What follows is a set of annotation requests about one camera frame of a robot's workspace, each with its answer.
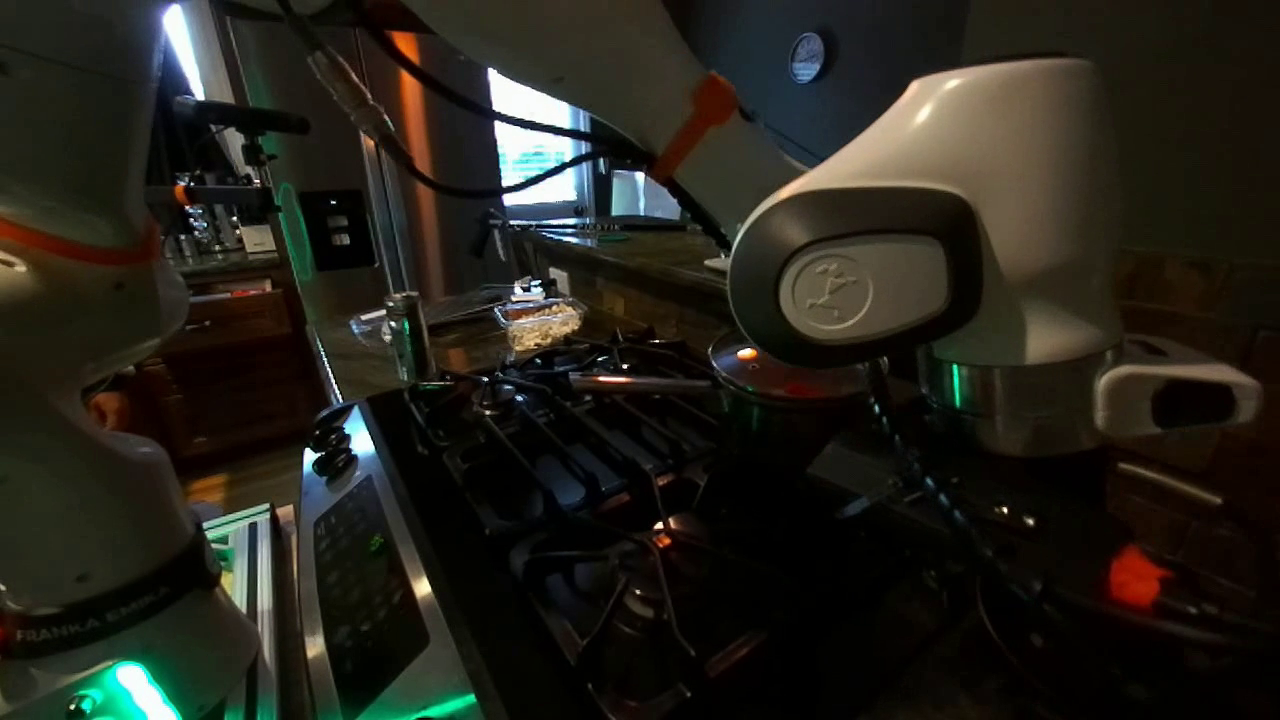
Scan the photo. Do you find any window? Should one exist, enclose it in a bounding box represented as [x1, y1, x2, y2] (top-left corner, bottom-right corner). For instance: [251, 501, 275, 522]
[484, 63, 688, 224]

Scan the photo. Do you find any black cable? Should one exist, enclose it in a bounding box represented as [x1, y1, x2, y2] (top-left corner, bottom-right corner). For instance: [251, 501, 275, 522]
[295, 14, 736, 255]

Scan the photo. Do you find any brown wooden cabinet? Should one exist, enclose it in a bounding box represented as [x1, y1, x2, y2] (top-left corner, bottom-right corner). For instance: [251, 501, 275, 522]
[129, 276, 333, 471]

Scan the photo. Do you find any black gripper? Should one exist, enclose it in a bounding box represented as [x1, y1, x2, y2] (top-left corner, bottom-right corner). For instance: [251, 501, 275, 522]
[915, 441, 1128, 609]

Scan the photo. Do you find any dark wall switch plate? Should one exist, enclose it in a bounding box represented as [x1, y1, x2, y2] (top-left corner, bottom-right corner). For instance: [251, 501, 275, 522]
[308, 187, 373, 272]

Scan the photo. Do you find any clear drinking glass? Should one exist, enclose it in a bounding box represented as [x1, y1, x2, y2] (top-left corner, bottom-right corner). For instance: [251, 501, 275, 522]
[394, 283, 441, 384]

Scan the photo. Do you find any steel oven control panel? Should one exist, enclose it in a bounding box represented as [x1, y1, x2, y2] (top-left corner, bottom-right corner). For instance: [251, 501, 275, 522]
[293, 405, 488, 720]

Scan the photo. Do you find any clear plastic bag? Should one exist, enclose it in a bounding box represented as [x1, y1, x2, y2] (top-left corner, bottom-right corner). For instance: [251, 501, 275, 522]
[492, 276, 587, 360]

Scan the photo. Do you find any black rod with orange mark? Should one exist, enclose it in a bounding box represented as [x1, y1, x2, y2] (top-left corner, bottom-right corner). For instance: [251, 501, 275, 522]
[1099, 542, 1280, 637]

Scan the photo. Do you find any black stove knob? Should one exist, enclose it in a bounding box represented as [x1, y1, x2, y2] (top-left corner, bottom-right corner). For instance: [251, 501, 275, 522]
[308, 410, 359, 482]

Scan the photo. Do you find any small steel pot with lid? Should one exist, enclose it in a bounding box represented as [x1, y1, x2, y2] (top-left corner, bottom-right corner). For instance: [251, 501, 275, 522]
[703, 327, 875, 452]

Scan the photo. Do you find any black gas stove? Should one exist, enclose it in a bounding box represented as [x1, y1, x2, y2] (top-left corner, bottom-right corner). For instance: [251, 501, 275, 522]
[367, 332, 1024, 720]

